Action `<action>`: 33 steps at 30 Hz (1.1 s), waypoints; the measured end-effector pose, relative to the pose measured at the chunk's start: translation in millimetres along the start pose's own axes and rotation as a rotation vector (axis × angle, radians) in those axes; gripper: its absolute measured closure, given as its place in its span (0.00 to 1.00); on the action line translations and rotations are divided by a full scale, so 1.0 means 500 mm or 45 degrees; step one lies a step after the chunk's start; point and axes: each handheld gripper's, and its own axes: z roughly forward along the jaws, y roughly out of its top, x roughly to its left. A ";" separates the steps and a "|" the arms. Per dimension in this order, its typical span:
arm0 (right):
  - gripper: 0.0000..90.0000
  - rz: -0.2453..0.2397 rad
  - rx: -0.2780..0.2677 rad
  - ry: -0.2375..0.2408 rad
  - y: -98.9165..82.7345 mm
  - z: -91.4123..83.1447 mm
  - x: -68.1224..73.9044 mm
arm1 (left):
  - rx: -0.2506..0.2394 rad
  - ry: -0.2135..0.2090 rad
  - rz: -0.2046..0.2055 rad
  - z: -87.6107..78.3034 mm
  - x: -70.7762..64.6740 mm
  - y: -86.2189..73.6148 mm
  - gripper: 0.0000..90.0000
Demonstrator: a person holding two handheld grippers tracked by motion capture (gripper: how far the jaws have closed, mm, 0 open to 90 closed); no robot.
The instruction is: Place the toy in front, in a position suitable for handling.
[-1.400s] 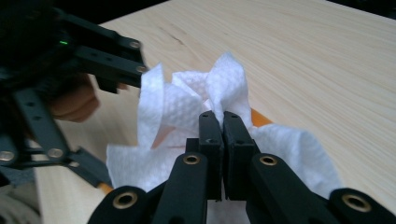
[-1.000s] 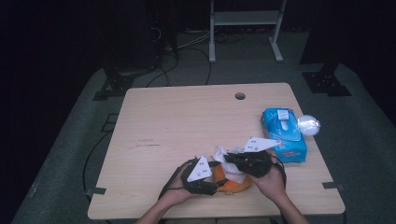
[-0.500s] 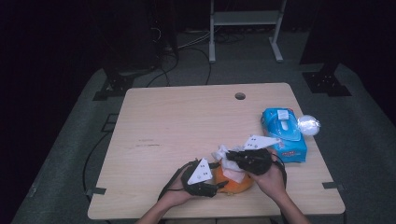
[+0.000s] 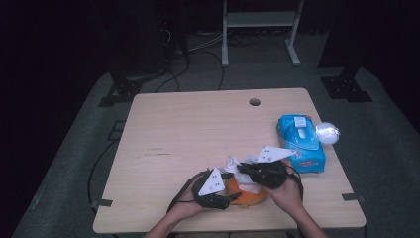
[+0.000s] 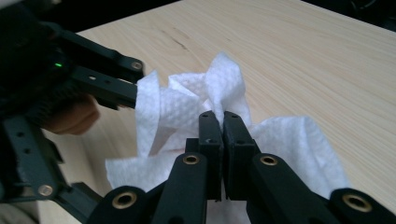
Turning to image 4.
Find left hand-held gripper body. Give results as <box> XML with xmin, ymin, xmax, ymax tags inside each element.
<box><xmin>191</xmin><ymin>168</ymin><xmax>232</xmax><ymax>210</ymax></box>

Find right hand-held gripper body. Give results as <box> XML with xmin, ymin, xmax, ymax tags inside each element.
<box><xmin>250</xmin><ymin>145</ymin><xmax>297</xmax><ymax>190</ymax></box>

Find white wet wipe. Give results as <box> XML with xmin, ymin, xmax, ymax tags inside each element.
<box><xmin>225</xmin><ymin>155</ymin><xmax>263</xmax><ymax>195</ymax></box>

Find orange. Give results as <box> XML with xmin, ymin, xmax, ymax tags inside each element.
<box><xmin>226</xmin><ymin>177</ymin><xmax>269</xmax><ymax>208</ymax></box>

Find blue wet wipes pack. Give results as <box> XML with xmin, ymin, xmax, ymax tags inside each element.
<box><xmin>276</xmin><ymin>114</ymin><xmax>327</xmax><ymax>175</ymax></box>

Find person's right hand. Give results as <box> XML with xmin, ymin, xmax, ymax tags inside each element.
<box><xmin>262</xmin><ymin>174</ymin><xmax>303</xmax><ymax>216</ymax></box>

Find person's left hand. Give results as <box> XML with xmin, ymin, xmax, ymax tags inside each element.
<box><xmin>170</xmin><ymin>189</ymin><xmax>208</xmax><ymax>219</ymax></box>

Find shiny white round ball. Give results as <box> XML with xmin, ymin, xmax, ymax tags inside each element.
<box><xmin>314</xmin><ymin>121</ymin><xmax>341</xmax><ymax>145</ymax></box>

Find black tape strip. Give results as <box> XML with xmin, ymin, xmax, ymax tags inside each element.
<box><xmin>341</xmin><ymin>191</ymin><xmax>368</xmax><ymax>203</ymax></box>
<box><xmin>90</xmin><ymin>198</ymin><xmax>114</xmax><ymax>209</ymax></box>

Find black metal stand base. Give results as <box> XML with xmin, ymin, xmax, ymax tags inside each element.
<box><xmin>98</xmin><ymin>78</ymin><xmax>144</xmax><ymax>108</ymax></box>
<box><xmin>320</xmin><ymin>74</ymin><xmax>374</xmax><ymax>104</ymax></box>

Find dark equipment rack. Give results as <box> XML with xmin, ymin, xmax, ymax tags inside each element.
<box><xmin>108</xmin><ymin>0</ymin><xmax>191</xmax><ymax>79</ymax></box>

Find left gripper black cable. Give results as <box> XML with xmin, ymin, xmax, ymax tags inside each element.
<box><xmin>165</xmin><ymin>169</ymin><xmax>212</xmax><ymax>214</ymax></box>

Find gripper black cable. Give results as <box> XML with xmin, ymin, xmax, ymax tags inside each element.
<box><xmin>285</xmin><ymin>164</ymin><xmax>305</xmax><ymax>202</ymax></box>
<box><xmin>165</xmin><ymin>169</ymin><xmax>212</xmax><ymax>214</ymax></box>

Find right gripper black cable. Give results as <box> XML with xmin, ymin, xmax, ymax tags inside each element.
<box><xmin>285</xmin><ymin>164</ymin><xmax>305</xmax><ymax>202</ymax></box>

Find black floor cable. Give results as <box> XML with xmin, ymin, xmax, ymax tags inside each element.
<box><xmin>184</xmin><ymin>49</ymin><xmax>226</xmax><ymax>91</ymax></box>
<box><xmin>155</xmin><ymin>55</ymin><xmax>192</xmax><ymax>94</ymax></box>
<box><xmin>86</xmin><ymin>140</ymin><xmax>117</xmax><ymax>208</ymax></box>

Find white floor cables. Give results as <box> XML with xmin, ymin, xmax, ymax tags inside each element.
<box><xmin>187</xmin><ymin>31</ymin><xmax>226</xmax><ymax>54</ymax></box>

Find white metal stand frame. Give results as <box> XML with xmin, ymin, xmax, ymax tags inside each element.
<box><xmin>221</xmin><ymin>0</ymin><xmax>305</xmax><ymax>68</ymax></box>

